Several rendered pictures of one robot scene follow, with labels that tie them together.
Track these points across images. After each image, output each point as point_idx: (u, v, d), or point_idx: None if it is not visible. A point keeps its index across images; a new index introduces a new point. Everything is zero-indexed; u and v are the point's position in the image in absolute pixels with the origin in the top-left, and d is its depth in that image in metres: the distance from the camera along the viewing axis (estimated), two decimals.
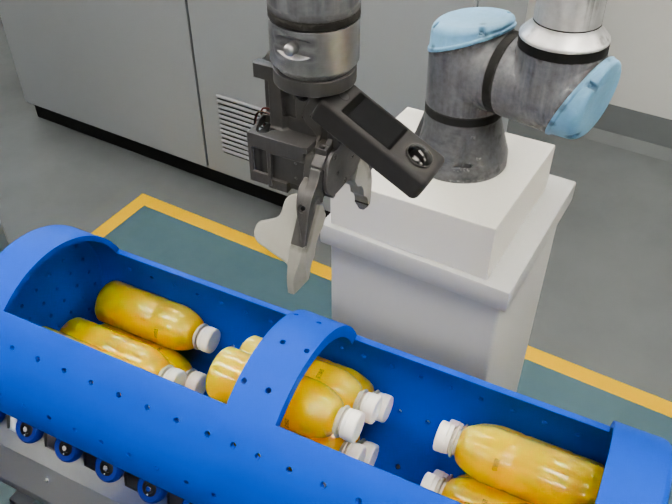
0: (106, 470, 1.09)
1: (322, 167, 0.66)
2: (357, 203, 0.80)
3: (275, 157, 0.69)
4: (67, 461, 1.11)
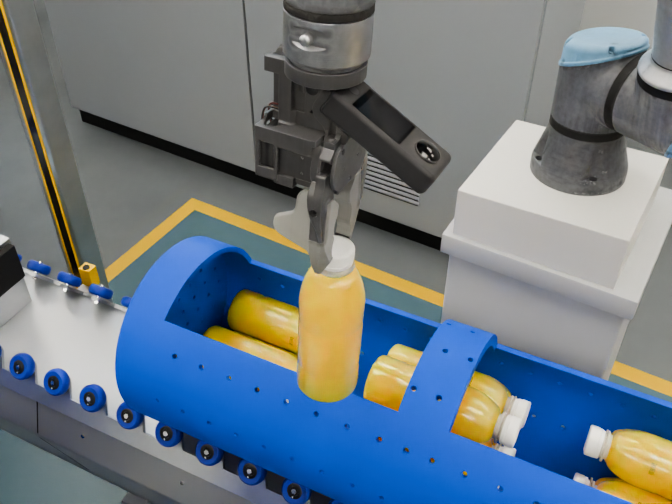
0: (250, 473, 1.13)
1: (330, 161, 0.66)
2: None
3: (282, 151, 0.69)
4: (209, 464, 1.15)
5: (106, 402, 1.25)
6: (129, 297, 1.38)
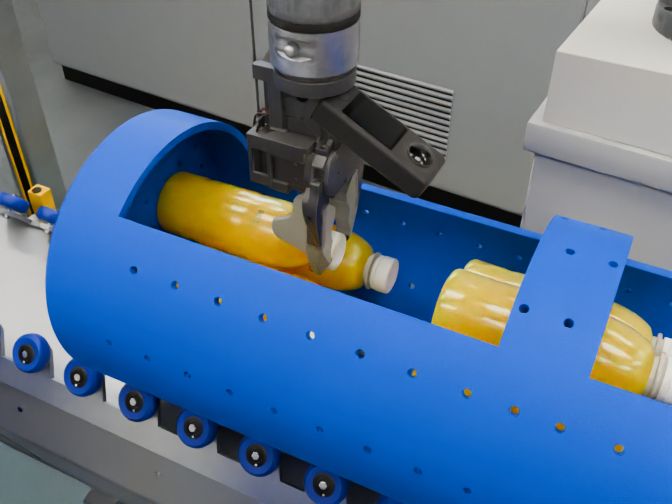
0: (257, 458, 0.76)
1: (323, 168, 0.66)
2: None
3: (275, 158, 0.69)
4: (201, 444, 0.78)
5: (51, 360, 0.88)
6: None
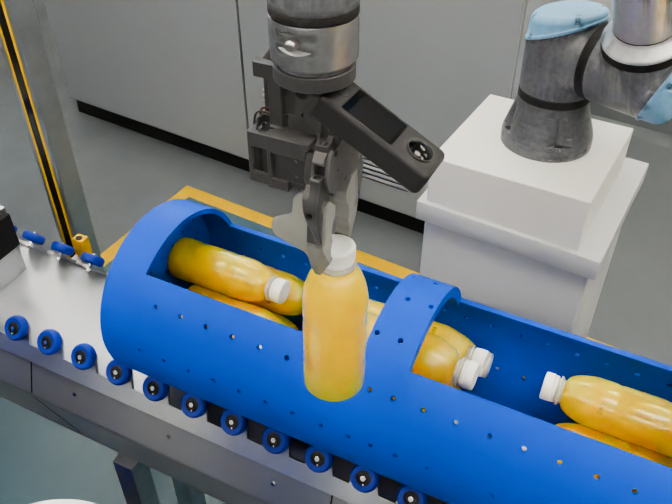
0: (232, 424, 1.19)
1: (323, 164, 0.66)
2: None
3: (275, 156, 0.69)
4: (197, 415, 1.21)
5: (96, 361, 1.31)
6: None
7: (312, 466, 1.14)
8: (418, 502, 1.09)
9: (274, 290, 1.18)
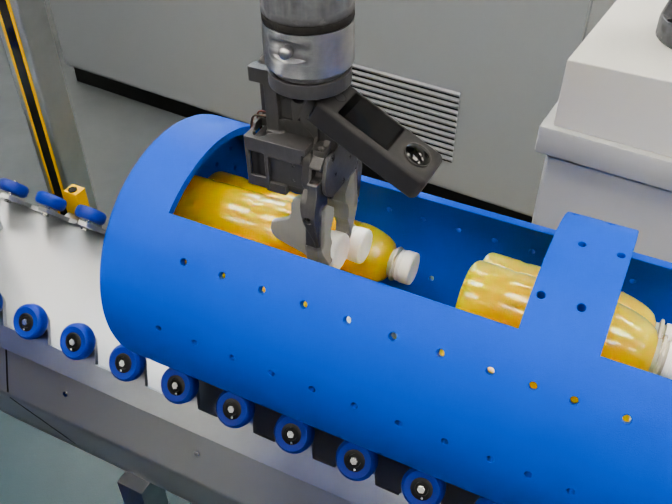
0: (292, 436, 0.82)
1: (320, 169, 0.66)
2: None
3: (273, 160, 0.69)
4: (240, 424, 0.84)
5: (95, 348, 0.94)
6: None
7: (414, 500, 0.77)
8: None
9: (352, 242, 0.81)
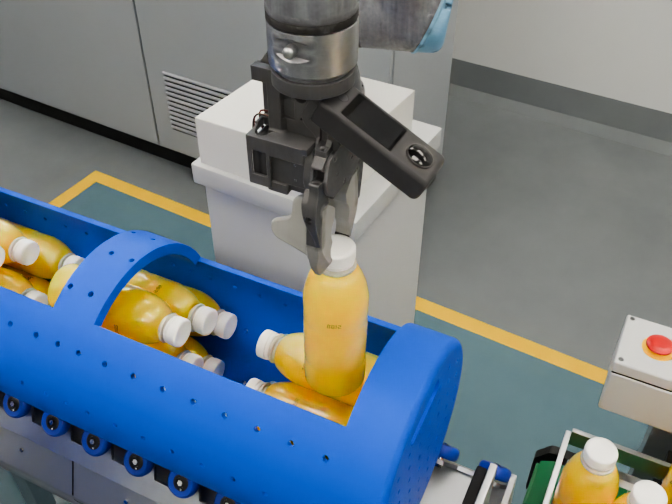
0: None
1: (322, 169, 0.66)
2: None
3: (274, 159, 0.68)
4: None
5: None
6: None
7: (48, 430, 1.11)
8: (142, 464, 1.06)
9: (16, 250, 1.15)
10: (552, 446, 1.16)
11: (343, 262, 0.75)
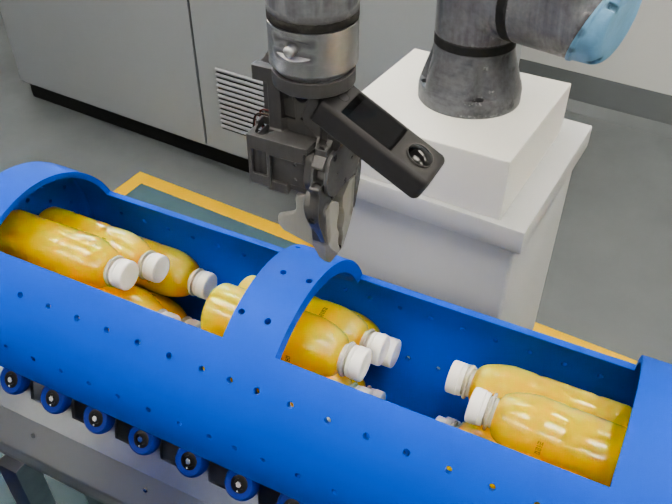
0: (95, 421, 1.02)
1: (322, 168, 0.66)
2: None
3: (275, 159, 0.69)
4: (55, 412, 1.05)
5: None
6: None
7: (181, 467, 0.98)
8: None
9: (147, 266, 1.01)
10: None
11: (472, 406, 0.79)
